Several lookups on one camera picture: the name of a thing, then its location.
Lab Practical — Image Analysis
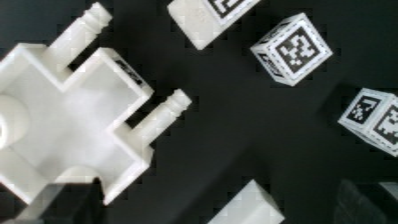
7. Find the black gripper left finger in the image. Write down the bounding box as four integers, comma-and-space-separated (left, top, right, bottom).
12, 178, 108, 224

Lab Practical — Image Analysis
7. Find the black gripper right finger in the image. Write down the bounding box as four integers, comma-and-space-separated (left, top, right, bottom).
332, 179, 398, 224

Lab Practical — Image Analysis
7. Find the white chair seat part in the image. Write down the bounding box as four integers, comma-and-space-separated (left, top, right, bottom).
0, 4, 192, 202

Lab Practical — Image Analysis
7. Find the white chair leg with peg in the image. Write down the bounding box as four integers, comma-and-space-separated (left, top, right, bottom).
206, 180, 284, 224

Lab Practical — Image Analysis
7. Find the white tagged cube nut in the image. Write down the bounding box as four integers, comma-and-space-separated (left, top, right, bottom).
251, 13, 332, 86

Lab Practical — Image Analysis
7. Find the white leg with tag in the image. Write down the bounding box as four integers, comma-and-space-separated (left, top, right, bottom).
167, 0, 261, 50

